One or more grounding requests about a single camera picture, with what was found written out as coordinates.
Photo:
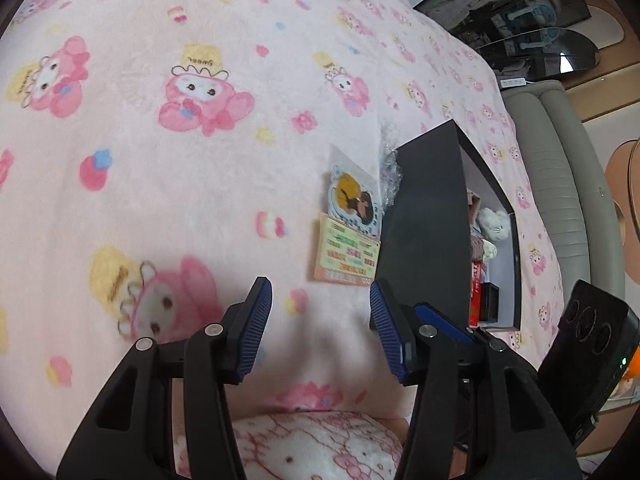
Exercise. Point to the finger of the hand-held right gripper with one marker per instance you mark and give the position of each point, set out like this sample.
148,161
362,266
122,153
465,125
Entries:
445,322

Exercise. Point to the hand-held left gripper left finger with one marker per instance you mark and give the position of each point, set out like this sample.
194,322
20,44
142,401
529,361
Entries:
255,330

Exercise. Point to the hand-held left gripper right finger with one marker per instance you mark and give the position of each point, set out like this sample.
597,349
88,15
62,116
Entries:
387,330

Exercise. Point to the red envelope with gold print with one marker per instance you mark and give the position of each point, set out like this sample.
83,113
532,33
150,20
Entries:
476,300

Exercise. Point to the black storage box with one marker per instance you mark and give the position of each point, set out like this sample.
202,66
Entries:
425,235

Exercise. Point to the white plush toy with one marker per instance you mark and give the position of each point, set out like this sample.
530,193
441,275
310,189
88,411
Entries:
492,225

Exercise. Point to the figure sticker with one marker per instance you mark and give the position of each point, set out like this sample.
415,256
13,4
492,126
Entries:
352,195

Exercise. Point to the orange toy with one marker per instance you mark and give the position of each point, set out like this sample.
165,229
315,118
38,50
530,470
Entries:
630,370

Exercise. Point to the small black box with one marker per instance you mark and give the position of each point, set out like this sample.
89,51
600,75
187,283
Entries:
490,302

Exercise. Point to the hello kitty pillow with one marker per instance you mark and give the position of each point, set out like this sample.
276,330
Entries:
300,450

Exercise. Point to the tan round wooden object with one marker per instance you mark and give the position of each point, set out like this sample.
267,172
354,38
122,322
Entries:
627,200

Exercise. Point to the clear crinkled plastic wrap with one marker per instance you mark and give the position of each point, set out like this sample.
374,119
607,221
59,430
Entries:
390,170

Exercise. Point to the grey padded sofa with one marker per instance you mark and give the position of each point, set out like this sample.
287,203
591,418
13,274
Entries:
555,175

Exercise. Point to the pink cartoon printed blanket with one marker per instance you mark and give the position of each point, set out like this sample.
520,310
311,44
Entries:
150,185

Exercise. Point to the white power strip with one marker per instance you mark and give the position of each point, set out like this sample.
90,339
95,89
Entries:
515,82

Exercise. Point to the black glass table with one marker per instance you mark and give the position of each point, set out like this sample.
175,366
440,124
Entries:
540,50

